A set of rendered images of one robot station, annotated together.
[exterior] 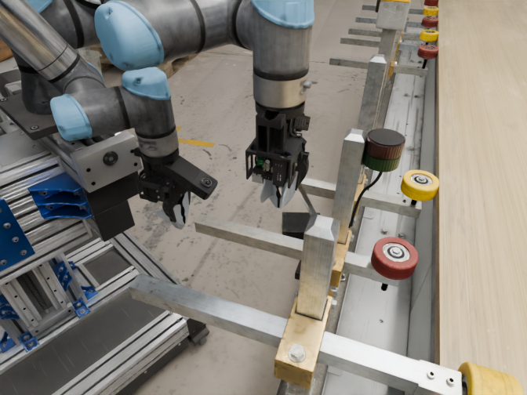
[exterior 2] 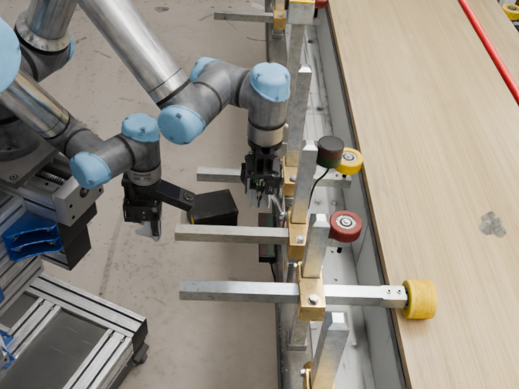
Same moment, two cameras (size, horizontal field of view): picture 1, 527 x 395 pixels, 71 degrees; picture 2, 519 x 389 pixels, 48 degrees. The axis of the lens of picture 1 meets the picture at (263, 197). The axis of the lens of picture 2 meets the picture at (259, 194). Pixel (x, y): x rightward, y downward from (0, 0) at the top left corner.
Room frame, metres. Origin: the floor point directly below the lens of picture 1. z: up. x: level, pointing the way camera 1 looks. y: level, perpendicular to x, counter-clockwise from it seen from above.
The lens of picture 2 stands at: (-0.36, 0.36, 1.91)
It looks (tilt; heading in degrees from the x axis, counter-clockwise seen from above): 43 degrees down; 336
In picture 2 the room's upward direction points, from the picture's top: 5 degrees clockwise
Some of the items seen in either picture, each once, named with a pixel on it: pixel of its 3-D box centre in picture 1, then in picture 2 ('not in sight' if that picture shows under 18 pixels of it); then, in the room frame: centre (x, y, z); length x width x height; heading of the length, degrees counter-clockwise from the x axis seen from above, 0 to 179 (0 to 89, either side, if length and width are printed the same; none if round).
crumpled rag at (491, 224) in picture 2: not in sight; (494, 221); (0.35, -0.60, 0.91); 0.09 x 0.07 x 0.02; 136
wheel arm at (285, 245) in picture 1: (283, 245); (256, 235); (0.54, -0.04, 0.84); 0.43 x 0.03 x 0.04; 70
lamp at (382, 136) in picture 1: (372, 189); (323, 179); (0.52, -0.20, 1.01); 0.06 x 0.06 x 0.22; 70
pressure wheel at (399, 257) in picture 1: (390, 269); (342, 236); (0.46, -0.24, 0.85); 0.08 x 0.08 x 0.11
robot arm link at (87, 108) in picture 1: (89, 110); (96, 159); (0.60, 0.30, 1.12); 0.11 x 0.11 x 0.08; 26
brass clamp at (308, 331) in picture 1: (306, 329); (309, 287); (0.28, -0.06, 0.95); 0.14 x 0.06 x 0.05; 160
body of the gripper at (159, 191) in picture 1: (161, 172); (143, 195); (0.63, 0.21, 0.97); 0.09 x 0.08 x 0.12; 70
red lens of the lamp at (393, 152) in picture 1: (384, 143); (330, 147); (0.52, -0.20, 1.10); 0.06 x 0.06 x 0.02
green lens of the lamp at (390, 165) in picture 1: (381, 156); (328, 156); (0.52, -0.20, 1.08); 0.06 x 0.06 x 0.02
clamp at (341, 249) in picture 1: (335, 252); (298, 231); (0.52, -0.15, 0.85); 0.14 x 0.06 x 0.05; 160
